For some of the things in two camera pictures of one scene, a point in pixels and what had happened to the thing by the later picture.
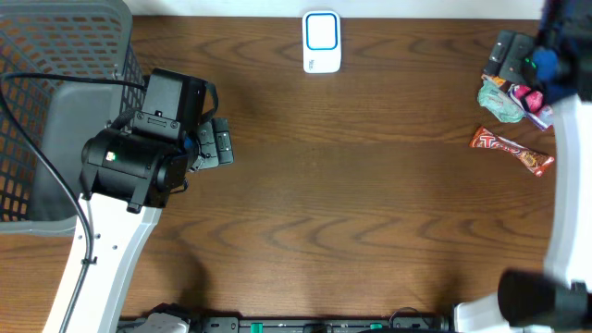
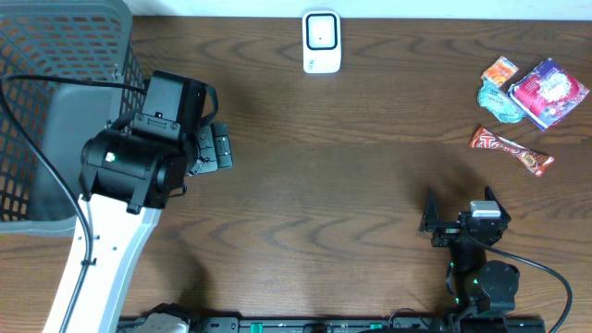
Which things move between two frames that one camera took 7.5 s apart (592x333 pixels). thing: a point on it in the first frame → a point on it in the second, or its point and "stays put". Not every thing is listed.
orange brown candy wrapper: x=538 y=163 stays put
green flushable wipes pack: x=497 y=100 stays put
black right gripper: x=510 y=57 → x=456 y=228
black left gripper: x=215 y=141 stays put
